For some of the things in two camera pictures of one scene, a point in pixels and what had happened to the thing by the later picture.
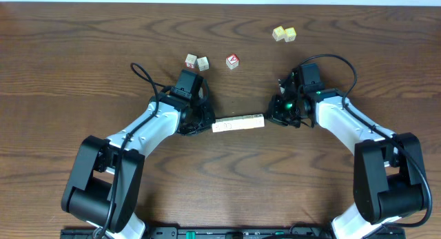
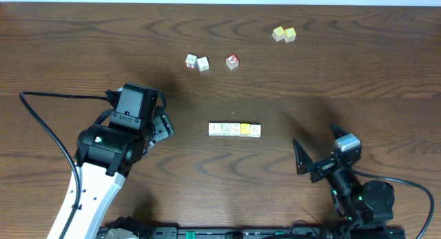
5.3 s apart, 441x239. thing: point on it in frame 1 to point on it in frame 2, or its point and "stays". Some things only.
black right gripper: [273, 113] to [305, 162]
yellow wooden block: [290, 34] stays
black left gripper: [205, 118] to [165, 127]
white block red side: [190, 60] stays
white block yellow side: [248, 121] to [245, 129]
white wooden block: [203, 63] stays
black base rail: [228, 233] stays
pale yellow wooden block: [278, 33] stays
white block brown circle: [258, 120] to [255, 130]
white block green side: [238, 122] to [234, 129]
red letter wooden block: [232, 61] stays
